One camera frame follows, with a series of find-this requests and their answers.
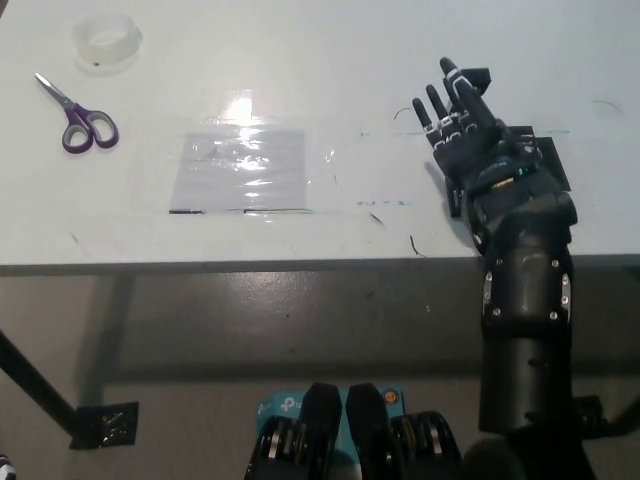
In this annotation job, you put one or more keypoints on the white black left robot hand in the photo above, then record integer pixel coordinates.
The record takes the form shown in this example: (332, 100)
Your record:
(5, 467)

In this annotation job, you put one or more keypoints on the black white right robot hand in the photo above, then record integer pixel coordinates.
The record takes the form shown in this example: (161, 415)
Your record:
(480, 150)

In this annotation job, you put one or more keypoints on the black stapler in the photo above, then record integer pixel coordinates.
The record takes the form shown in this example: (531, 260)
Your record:
(477, 77)

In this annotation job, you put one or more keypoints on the black tape mark patch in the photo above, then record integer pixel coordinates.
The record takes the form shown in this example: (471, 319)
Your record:
(555, 155)

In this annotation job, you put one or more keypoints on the black metal table leg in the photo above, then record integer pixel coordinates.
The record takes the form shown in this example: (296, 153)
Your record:
(627, 417)
(35, 385)

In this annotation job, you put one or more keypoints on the taped clear plastic sheet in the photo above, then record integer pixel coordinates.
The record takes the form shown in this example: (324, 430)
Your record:
(240, 170)

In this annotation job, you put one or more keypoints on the clear adhesive tape roll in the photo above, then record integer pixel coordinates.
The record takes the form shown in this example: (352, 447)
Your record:
(106, 42)

